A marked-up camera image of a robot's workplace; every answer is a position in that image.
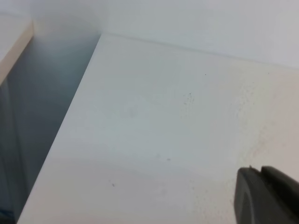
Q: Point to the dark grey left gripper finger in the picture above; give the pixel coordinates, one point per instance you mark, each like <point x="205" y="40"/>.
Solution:
<point x="268" y="196"/>

